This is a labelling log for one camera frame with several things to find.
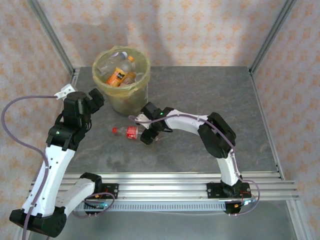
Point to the yellow-orange juice bottle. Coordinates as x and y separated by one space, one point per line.
116 76

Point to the aluminium base beam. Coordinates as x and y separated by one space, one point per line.
162 190

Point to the yellow plastic bin liner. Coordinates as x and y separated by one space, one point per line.
112 90

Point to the aluminium frame post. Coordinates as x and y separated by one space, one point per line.
273 32
51 32

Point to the small circuit board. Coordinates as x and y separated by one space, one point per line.
100 206
246 202

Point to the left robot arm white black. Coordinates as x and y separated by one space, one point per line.
53 175

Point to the metal mesh waste bin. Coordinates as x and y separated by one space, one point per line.
127 105

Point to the aluminium frame bar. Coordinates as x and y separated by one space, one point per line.
298 225

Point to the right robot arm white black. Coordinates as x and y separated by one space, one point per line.
217 135

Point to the cola bottle red label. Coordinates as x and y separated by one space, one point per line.
131 132

